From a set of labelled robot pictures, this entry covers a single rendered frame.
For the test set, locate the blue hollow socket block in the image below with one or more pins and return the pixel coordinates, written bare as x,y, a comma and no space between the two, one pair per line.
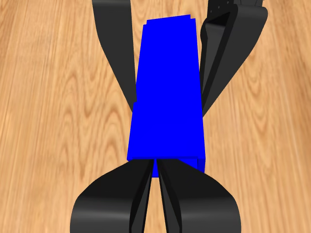
167,97

